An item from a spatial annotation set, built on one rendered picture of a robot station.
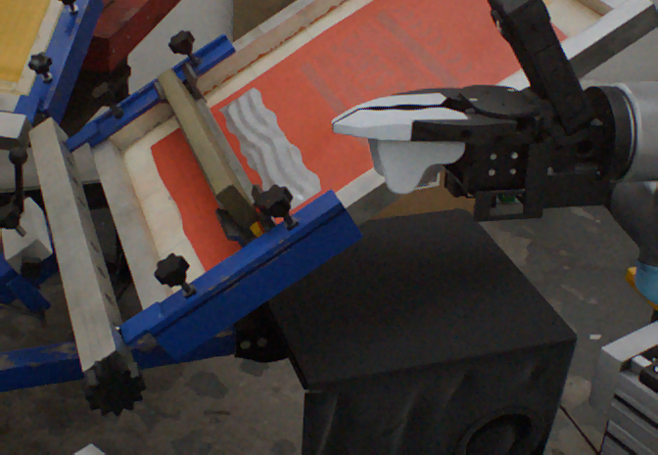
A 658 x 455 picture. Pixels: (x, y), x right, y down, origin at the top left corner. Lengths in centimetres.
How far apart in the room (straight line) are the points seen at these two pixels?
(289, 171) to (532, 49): 84
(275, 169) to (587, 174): 83
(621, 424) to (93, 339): 67
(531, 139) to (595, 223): 337
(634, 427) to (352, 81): 68
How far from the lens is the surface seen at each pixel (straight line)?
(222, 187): 142
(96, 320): 141
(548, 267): 380
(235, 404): 304
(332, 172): 151
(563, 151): 79
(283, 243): 136
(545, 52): 76
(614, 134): 79
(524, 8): 74
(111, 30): 248
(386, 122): 73
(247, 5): 368
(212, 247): 152
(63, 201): 168
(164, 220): 164
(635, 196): 92
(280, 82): 176
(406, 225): 205
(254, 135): 167
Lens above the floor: 199
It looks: 31 degrees down
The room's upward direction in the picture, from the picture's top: 4 degrees clockwise
